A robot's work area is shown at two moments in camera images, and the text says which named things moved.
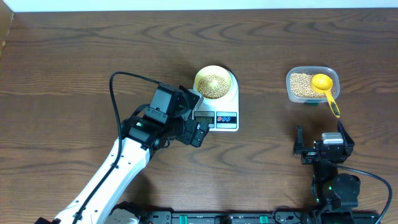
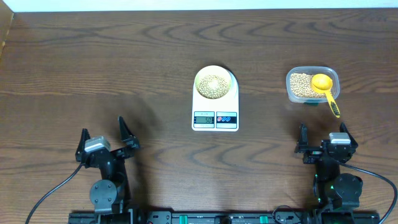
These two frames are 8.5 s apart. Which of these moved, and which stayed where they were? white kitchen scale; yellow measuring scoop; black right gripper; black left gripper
Moved: black left gripper
Stayed: black right gripper; yellow measuring scoop; white kitchen scale
